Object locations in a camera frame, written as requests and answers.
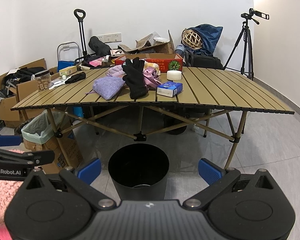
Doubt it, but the purple knit pouch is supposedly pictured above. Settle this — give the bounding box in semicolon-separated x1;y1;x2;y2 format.
87;76;126;101

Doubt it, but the blue tissue pack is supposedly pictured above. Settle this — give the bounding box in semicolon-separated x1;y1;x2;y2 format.
157;81;183;98

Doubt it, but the pink satin cloth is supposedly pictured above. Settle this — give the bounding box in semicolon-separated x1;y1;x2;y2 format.
143;67;162;90

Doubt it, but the black knit glove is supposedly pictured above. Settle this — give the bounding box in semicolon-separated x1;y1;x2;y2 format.
122;57;148;100

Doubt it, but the lavender fluffy headband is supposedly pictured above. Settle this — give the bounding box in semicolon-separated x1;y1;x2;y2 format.
106;65;126;77

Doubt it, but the lined cardboard trash box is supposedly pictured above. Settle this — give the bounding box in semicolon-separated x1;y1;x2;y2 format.
21;111;83;174

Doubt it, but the black trash bin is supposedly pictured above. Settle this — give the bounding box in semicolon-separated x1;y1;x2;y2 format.
108;143;170;201

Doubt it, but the cardboard box with clothes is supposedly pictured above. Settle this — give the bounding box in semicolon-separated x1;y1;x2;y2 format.
0;58;58;129

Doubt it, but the clear snack jar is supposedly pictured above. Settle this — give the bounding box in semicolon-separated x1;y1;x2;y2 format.
34;69;51;91

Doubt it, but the white paper packet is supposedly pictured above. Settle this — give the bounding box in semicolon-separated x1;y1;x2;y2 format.
49;75;68;89

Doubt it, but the small yellow box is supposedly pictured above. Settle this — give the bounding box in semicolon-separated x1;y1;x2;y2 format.
59;66;77;77

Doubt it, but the black sock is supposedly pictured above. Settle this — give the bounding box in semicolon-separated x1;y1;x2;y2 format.
65;72;86;84

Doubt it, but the white foam cylinder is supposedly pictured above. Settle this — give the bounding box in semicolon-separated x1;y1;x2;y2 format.
166;70;182;81

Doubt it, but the black suitcase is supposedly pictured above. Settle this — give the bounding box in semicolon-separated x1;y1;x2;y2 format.
184;49;223;70

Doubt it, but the red fruit cardboard box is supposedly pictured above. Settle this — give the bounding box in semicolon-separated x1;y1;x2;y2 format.
115;53;183;73

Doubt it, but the yellow blue plush toy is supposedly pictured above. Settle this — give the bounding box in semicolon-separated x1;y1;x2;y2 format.
144;61;160;75

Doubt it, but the black bag on floor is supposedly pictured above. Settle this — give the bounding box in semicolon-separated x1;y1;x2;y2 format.
88;36;111;57

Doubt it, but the blue water bottle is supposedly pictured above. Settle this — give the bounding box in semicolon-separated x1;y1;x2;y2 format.
174;44;185;60

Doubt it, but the open brown cardboard box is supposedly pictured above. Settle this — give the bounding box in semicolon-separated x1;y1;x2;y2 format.
118;30;174;54

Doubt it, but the woven rattan ball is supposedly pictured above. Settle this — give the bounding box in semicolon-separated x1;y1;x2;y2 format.
181;29;203;50

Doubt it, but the blue velvet bag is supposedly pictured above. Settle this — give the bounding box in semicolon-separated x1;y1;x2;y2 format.
188;24;223;56

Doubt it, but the black camera tripod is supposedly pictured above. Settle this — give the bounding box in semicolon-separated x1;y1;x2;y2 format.
223;19;254;81

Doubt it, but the black trolley handle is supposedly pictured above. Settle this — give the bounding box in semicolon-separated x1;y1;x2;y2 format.
74;9;88;56

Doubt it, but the white wall outlet strip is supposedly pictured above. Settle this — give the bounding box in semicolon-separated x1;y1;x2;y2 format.
96;33;122;43

